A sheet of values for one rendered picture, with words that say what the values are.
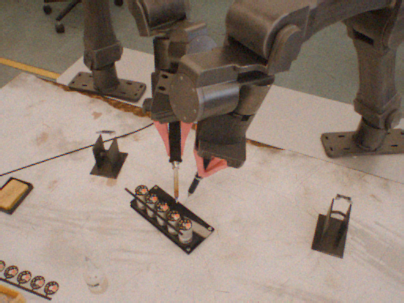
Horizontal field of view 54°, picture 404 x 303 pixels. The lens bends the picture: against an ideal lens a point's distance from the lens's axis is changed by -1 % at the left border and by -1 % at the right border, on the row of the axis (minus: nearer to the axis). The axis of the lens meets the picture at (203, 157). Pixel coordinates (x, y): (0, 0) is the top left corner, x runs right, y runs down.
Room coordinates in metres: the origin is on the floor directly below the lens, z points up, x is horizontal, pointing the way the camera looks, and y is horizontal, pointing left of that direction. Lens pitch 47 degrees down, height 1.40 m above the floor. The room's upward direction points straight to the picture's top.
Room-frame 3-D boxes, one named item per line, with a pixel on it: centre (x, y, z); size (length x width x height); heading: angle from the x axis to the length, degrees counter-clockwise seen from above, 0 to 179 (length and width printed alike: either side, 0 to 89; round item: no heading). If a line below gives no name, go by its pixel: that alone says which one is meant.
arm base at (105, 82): (0.86, 0.25, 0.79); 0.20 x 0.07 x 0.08; 73
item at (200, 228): (0.44, 0.06, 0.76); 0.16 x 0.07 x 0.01; 48
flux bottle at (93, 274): (0.31, 0.18, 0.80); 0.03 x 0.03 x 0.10
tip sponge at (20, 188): (0.50, 0.39, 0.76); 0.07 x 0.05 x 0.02; 160
